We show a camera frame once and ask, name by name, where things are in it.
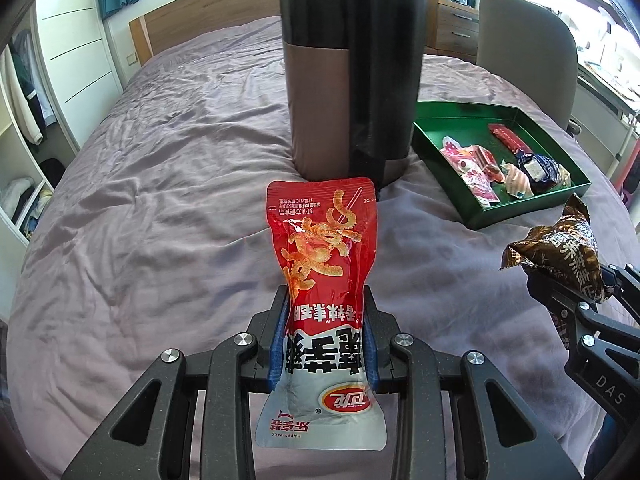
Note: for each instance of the beige chair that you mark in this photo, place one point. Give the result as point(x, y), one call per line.
point(525, 55)

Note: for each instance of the wooden drawer cabinet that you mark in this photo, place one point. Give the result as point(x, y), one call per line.
point(452, 27)

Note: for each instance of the bed with purple sheet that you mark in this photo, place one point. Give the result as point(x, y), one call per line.
point(150, 210)

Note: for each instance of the olive green candy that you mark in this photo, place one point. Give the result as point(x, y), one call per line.
point(564, 176)

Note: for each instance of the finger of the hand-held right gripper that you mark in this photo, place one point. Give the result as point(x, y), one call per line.
point(560, 300)
point(625, 285)

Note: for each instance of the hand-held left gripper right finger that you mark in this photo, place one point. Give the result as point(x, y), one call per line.
point(371, 360)

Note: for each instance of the pile of mixed clothes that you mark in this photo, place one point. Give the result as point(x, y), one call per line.
point(35, 210)

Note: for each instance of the blue snack packet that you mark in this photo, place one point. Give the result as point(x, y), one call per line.
point(537, 170)

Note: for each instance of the dark hanging jacket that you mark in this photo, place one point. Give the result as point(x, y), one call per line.
point(30, 65)

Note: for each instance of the red and white snack packet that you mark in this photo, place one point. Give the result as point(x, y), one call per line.
point(320, 260)

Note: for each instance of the white wardrobe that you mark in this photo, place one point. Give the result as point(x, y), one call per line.
point(75, 40)

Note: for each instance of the folded white clothes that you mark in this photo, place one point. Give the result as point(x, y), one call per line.
point(15, 192)

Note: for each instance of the black bag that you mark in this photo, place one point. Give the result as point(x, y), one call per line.
point(52, 170)

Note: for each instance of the white desk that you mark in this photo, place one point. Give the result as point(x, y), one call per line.
point(607, 90)

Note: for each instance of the white hanging jacket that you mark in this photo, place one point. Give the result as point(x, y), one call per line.
point(12, 95)

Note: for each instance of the brown snack packet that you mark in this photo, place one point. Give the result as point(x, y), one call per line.
point(565, 245)

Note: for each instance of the white open shelf unit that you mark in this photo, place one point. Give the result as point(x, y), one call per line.
point(20, 160)

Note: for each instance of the green box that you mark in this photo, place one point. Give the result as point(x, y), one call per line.
point(500, 210)

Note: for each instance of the wooden headboard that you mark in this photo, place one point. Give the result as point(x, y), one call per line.
point(200, 25)

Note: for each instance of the dark red snack packet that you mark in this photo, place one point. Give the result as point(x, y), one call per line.
point(510, 137)

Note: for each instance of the pink striped candy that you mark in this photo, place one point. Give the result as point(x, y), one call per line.
point(517, 180)

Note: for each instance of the small orange candy packet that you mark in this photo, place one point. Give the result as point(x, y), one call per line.
point(489, 162)

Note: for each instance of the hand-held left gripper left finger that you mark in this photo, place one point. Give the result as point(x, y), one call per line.
point(276, 355)

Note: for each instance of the pink character snack packet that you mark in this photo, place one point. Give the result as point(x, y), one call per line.
point(467, 175)

